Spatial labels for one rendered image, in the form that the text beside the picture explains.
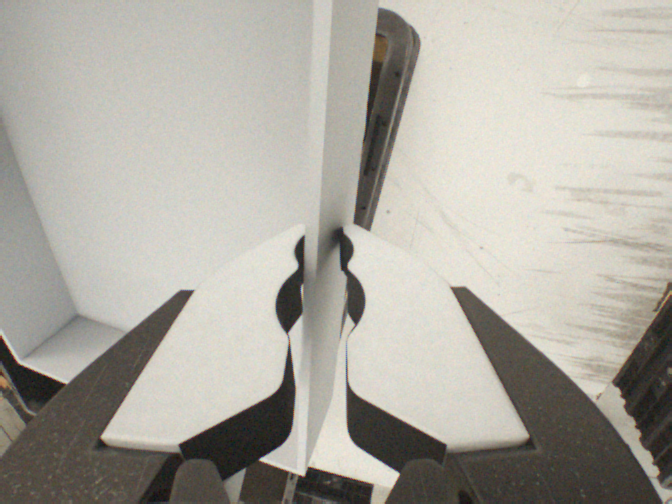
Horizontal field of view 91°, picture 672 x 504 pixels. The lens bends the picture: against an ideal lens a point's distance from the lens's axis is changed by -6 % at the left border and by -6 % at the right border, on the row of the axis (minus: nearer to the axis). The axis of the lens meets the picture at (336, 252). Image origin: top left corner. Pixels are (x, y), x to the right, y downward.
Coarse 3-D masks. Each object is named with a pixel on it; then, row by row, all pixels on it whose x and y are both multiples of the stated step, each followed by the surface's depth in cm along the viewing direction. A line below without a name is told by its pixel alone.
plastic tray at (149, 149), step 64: (0, 0) 14; (64, 0) 13; (128, 0) 13; (192, 0) 12; (256, 0) 12; (320, 0) 7; (0, 64) 16; (64, 64) 15; (128, 64) 14; (192, 64) 13; (256, 64) 13; (320, 64) 8; (0, 128) 18; (64, 128) 17; (128, 128) 16; (192, 128) 15; (256, 128) 14; (320, 128) 8; (0, 192) 18; (64, 192) 19; (128, 192) 18; (192, 192) 16; (256, 192) 15; (320, 192) 9; (0, 256) 19; (64, 256) 22; (128, 256) 20; (192, 256) 18; (320, 256) 11; (0, 320) 20; (64, 320) 24; (128, 320) 23; (320, 320) 13; (320, 384) 16
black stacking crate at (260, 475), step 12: (252, 468) 70; (264, 468) 70; (276, 468) 71; (252, 480) 68; (264, 480) 68; (276, 480) 69; (240, 492) 66; (252, 492) 66; (264, 492) 66; (276, 492) 67
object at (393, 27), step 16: (384, 16) 21; (400, 16) 21; (384, 32) 22; (400, 32) 21; (400, 48) 22; (384, 64) 22; (400, 64) 22; (384, 80) 23; (400, 80) 23; (384, 96) 23; (384, 112) 24; (368, 128) 25; (384, 128) 25; (368, 144) 25; (384, 144) 25; (368, 160) 27; (368, 176) 27; (368, 192) 27; (368, 208) 28
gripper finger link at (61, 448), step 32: (160, 320) 7; (128, 352) 7; (96, 384) 6; (128, 384) 6; (64, 416) 5; (96, 416) 5; (32, 448) 5; (64, 448) 5; (96, 448) 5; (128, 448) 5; (0, 480) 5; (32, 480) 5; (64, 480) 5; (96, 480) 5; (128, 480) 5; (160, 480) 5
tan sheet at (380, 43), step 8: (376, 40) 30; (384, 40) 30; (376, 48) 31; (384, 48) 31; (376, 56) 31; (384, 56) 31; (376, 64) 31; (376, 72) 32; (376, 80) 32; (376, 88) 32
